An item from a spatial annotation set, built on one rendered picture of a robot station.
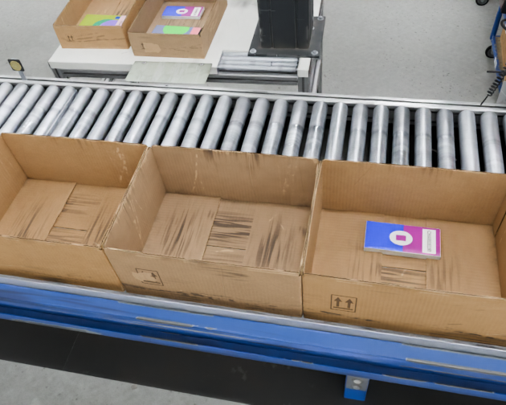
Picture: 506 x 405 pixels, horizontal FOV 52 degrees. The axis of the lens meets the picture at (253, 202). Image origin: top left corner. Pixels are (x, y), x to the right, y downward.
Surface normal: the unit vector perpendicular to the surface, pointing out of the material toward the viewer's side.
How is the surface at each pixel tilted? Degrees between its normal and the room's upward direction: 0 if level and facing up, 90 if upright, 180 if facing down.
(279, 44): 90
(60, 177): 89
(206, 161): 90
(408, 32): 0
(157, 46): 91
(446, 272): 2
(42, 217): 2
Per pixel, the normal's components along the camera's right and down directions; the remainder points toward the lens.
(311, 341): -0.09, -0.64
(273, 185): -0.21, 0.76
